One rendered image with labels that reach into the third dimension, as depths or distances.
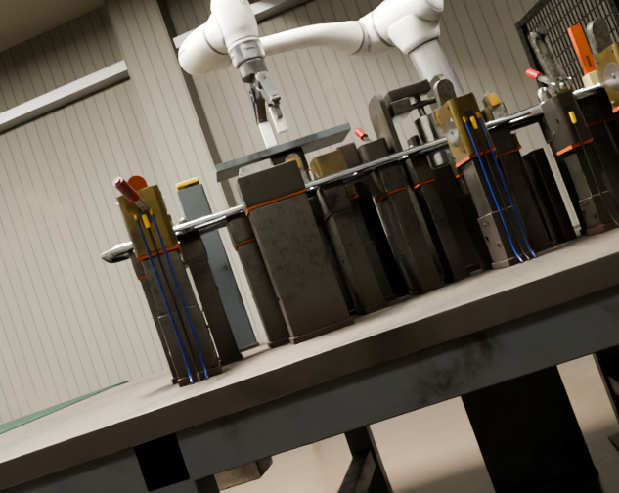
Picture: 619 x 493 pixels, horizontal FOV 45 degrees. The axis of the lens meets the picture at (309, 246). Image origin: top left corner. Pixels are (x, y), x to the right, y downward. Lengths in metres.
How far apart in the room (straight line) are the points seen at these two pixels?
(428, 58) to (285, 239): 1.07
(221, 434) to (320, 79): 3.45
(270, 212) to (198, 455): 0.50
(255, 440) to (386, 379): 0.21
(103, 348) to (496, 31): 2.95
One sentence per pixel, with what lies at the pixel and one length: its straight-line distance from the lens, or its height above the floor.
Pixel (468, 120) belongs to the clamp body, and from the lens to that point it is 1.50.
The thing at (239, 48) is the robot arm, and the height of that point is 1.44.
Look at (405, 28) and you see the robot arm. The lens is 2.32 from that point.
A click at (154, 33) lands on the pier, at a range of 4.51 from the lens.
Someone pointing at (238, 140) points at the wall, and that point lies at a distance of 4.43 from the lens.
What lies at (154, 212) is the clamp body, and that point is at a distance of 1.37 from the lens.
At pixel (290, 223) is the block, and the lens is 1.40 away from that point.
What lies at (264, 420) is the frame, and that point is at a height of 0.63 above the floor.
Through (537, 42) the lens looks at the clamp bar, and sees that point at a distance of 2.03.
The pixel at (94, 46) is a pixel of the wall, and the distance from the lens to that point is 4.87.
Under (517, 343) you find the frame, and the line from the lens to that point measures 1.03.
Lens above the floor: 0.78
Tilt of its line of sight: 4 degrees up
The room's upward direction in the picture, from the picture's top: 20 degrees counter-clockwise
